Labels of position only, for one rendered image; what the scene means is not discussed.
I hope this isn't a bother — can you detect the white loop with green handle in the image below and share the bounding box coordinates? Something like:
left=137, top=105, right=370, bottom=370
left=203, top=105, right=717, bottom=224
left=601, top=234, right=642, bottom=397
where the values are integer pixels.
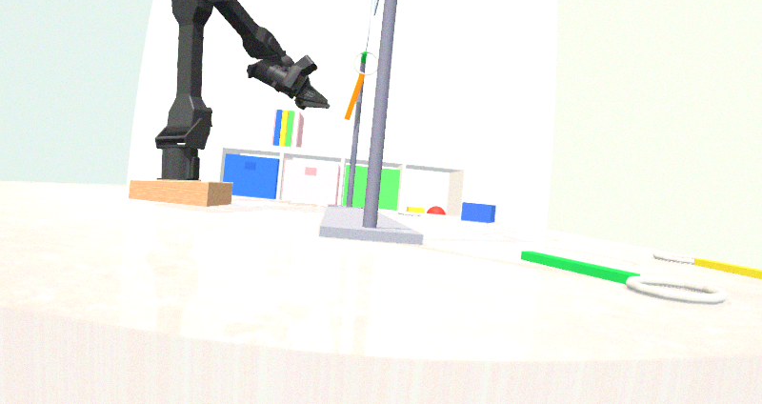
left=521, top=251, right=728, bottom=304

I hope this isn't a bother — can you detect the blue rectangular block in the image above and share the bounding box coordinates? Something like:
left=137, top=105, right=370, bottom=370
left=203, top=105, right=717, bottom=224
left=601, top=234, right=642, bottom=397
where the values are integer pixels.
left=461, top=202, right=496, bottom=223

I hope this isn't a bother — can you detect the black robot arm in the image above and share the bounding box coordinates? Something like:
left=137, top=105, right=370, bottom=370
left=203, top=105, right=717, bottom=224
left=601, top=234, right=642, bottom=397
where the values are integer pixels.
left=154, top=0, right=318, bottom=181

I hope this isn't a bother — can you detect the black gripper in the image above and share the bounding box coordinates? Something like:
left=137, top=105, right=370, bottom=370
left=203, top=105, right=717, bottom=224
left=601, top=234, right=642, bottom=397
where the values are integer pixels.
left=270, top=65, right=331, bottom=111

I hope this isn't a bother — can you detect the orange handle with grey loop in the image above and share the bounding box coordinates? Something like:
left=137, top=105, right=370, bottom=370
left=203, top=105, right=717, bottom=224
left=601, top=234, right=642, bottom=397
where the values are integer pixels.
left=344, top=50, right=378, bottom=121

